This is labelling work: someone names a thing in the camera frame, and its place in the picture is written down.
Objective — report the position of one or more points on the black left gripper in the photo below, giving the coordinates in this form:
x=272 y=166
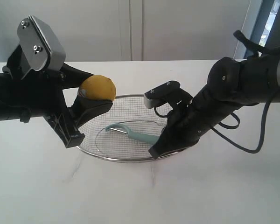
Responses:
x=40 y=94

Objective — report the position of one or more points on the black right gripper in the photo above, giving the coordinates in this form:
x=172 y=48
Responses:
x=188 y=120

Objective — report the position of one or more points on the yellow lemon with sticker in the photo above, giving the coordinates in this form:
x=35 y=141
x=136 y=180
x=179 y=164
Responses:
x=97 y=87

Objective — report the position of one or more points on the teal handled peeler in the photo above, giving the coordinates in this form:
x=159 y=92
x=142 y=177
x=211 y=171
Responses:
x=141 y=137

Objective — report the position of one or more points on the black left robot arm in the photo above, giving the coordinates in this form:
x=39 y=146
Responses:
x=66 y=98

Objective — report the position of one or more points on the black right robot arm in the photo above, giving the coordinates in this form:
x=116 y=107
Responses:
x=230 y=86

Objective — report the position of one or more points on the oval steel mesh basket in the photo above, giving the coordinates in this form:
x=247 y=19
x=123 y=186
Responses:
x=128 y=110

